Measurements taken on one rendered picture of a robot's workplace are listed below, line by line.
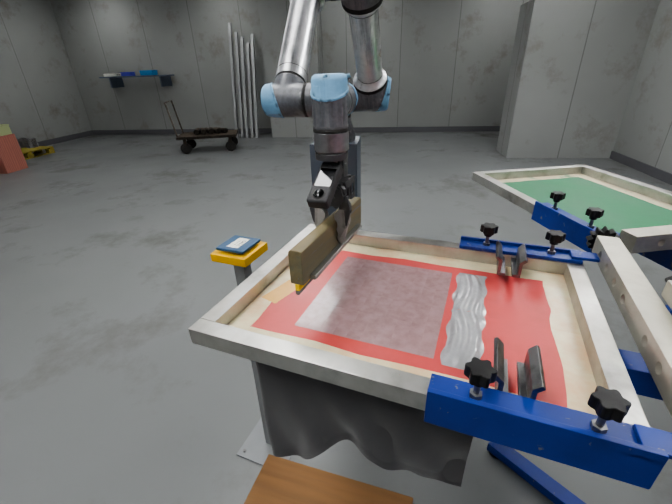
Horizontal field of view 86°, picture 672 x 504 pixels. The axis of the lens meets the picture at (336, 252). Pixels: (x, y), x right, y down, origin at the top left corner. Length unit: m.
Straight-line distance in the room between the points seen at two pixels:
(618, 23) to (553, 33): 0.83
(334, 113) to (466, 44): 8.64
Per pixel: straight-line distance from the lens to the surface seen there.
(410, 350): 0.75
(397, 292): 0.91
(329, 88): 0.77
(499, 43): 9.49
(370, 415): 0.84
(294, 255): 0.70
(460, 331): 0.81
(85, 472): 2.03
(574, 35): 6.96
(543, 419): 0.63
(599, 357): 0.81
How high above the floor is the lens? 1.46
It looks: 27 degrees down
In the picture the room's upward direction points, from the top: 2 degrees counter-clockwise
